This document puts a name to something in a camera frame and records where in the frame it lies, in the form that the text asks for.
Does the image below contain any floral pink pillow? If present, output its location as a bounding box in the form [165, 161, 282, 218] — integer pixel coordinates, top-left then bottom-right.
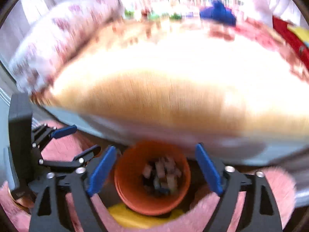
[9, 0, 122, 94]

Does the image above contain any red blanket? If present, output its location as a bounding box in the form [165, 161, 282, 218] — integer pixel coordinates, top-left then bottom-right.
[272, 16, 308, 68]

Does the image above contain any yellow patterned pillow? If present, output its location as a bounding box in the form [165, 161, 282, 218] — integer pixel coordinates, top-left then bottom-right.
[287, 24, 309, 47]

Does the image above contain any floral orange bed blanket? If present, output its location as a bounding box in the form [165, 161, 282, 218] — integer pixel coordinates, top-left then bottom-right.
[31, 19, 308, 139]

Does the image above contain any orange trash bin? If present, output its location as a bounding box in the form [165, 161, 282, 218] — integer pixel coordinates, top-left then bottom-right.
[114, 141, 191, 216]

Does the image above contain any right sheer pink curtain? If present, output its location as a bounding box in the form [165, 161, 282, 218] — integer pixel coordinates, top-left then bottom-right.
[244, 0, 308, 29]

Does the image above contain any blue crumpled cloth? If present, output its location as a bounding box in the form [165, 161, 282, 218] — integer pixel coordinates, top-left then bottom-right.
[199, 0, 237, 27]

